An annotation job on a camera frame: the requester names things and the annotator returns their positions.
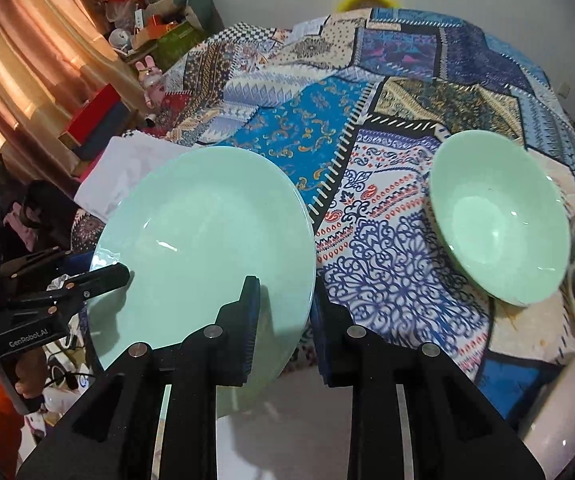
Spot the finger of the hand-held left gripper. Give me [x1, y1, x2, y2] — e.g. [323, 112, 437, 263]
[8, 262, 131, 312]
[0, 247, 76, 282]

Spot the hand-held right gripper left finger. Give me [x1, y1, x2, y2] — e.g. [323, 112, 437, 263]
[18, 275, 263, 480]

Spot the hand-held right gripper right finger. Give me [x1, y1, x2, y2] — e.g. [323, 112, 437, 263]
[310, 277, 545, 480]

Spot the green plate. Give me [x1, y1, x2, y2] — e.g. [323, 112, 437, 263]
[88, 146, 317, 418]

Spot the green bowl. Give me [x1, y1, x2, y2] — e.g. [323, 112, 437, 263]
[430, 130, 571, 307]

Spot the pink bowl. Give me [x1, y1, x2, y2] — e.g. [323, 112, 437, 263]
[520, 337, 575, 473]

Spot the person's left hand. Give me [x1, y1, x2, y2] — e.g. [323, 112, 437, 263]
[15, 347, 51, 398]

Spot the dark cloth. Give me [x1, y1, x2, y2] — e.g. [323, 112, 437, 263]
[0, 180, 81, 256]

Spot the white cloth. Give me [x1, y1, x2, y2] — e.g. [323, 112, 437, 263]
[74, 132, 193, 222]

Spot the dark blue box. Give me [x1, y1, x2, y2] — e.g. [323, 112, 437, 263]
[70, 105, 136, 161]

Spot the red box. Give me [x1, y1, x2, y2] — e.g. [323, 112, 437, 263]
[58, 82, 124, 143]

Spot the pink bunny toy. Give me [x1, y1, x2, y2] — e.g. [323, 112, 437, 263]
[135, 57, 166, 106]

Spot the orange sheer curtain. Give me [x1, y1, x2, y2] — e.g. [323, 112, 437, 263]
[0, 0, 143, 176]

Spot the orange cardboard box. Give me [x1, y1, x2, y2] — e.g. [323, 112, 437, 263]
[132, 10, 178, 48]

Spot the red plastic bag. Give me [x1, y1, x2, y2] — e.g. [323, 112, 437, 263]
[105, 0, 143, 31]

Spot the patchwork blanket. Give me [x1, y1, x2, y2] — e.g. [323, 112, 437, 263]
[70, 7, 575, 391]

